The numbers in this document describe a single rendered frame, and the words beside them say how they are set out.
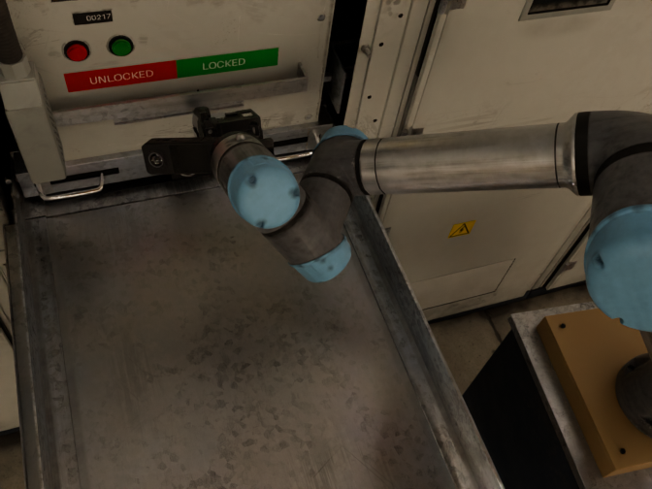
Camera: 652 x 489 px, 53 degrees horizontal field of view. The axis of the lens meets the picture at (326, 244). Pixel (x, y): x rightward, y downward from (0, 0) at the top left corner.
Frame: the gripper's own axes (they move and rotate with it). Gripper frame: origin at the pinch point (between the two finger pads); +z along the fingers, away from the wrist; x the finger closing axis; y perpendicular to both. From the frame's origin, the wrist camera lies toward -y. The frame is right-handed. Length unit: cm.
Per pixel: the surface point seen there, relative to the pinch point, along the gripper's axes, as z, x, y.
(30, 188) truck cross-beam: 10.9, -9.2, -26.8
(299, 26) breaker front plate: -1.3, 13.0, 17.8
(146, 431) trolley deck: -25.4, -34.8, -16.6
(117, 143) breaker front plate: 8.6, -3.3, -11.8
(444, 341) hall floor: 45, -91, 72
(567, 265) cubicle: 37, -69, 108
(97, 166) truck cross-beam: 9.3, -6.9, -15.7
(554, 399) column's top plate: -30, -48, 49
